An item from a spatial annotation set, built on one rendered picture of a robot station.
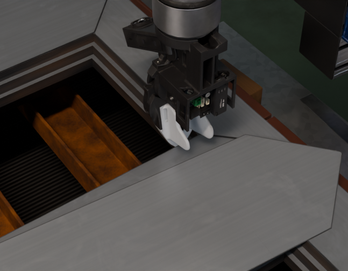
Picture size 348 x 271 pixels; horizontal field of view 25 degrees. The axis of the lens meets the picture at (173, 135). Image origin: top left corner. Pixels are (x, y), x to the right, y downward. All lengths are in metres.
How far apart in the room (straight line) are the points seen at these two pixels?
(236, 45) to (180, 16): 0.65
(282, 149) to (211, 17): 0.25
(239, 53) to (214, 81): 0.57
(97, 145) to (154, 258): 0.41
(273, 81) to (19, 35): 0.46
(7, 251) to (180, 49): 0.31
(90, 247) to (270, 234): 0.21
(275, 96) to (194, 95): 0.51
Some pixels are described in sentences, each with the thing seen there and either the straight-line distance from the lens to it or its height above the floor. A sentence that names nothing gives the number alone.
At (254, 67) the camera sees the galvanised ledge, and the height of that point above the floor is 0.68.
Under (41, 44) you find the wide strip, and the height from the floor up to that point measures 0.87.
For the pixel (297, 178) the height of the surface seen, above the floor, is 0.87.
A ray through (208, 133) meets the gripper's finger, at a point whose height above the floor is 0.91.
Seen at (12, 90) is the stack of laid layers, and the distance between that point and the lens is 1.17.
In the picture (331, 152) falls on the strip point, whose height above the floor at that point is 0.87.
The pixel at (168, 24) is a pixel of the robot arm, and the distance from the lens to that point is 0.84.
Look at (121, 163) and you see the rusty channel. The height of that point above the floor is 0.68.
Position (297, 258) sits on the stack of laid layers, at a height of 0.83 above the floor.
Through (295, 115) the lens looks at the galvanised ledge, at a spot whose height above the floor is 0.68.
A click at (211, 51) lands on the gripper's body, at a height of 1.06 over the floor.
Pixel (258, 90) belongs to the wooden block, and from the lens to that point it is 1.31.
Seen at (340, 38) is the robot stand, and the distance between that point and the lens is 1.30.
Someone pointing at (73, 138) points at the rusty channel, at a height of 0.68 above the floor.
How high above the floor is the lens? 1.60
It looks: 46 degrees down
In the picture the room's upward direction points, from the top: straight up
